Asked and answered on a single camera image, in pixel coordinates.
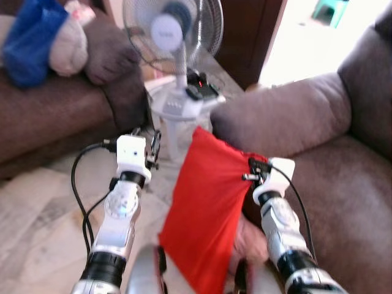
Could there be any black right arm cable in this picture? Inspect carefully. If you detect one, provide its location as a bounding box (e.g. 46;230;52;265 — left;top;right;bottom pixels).
263;160;317;261

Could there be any green plastic stool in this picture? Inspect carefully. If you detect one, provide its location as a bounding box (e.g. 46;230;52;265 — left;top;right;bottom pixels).
311;0;350;28

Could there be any robot right leg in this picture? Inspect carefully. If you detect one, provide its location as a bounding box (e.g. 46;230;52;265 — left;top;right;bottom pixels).
235;257;288;294

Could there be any beige pillow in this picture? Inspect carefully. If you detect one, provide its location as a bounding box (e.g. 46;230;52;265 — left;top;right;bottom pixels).
49;9;89;77

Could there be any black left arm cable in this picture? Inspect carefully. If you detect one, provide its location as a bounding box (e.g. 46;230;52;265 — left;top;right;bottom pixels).
81;191;114;252
70;141;118;246

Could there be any pink patterned cloth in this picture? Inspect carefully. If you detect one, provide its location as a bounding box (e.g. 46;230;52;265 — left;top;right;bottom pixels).
64;0;96;25

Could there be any dark brown cushion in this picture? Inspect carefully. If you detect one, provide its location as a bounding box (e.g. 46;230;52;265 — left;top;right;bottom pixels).
83;12;141;86

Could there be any brown sofa with grey armrest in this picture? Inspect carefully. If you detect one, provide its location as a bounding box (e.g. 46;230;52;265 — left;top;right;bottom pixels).
209;9;392;294

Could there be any black device with red light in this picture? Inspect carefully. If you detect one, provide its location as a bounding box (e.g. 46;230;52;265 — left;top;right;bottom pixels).
186;70;220;102

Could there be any white standing fan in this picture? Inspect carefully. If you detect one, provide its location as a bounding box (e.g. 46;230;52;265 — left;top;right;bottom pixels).
121;0;224;161

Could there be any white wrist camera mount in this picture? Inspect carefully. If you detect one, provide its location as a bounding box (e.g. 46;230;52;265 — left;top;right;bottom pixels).
263;158;296;194
116;136;148;175

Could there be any blue cloth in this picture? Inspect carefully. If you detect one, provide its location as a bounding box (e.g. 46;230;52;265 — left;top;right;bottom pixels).
2;0;69;88

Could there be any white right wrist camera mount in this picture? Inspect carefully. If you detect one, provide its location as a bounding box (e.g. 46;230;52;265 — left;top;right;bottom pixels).
263;158;296;194

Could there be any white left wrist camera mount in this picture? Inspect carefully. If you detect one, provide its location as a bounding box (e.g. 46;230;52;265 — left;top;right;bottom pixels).
116;136;148;175

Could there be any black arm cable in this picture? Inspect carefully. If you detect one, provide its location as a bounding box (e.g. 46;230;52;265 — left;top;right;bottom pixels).
263;160;317;261
81;191;114;252
70;141;118;246

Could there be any dark wooden door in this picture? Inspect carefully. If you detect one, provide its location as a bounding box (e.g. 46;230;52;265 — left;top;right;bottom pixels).
214;0;285;89

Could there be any brown fabric sofa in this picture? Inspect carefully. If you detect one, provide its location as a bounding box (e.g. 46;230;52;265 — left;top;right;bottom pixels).
0;0;151;181

